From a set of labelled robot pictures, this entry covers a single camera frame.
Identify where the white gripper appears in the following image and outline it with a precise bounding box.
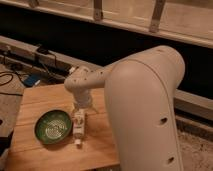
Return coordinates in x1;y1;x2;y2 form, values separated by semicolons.
73;96;98;114

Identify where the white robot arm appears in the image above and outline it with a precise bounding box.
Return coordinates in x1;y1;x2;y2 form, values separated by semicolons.
64;45;185;171

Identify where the green ceramic bowl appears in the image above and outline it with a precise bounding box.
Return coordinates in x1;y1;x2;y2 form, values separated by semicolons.
34;110;72;145

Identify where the small white bottle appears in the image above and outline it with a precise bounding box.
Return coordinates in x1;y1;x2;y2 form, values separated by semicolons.
73;109;85;148

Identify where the black cable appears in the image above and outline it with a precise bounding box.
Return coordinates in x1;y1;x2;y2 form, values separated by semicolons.
0;71;24;98

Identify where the wooden board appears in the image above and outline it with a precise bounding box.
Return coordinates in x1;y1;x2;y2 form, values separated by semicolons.
5;84;118;171

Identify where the blue box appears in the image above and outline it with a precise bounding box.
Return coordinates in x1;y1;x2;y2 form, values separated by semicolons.
24;75;40;87

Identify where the white plug connector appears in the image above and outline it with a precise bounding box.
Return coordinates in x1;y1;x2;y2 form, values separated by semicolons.
66;67;77;79

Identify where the metal rail bracket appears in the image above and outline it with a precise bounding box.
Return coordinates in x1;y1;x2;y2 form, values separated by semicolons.
149;0;166;33
93;0;103;21

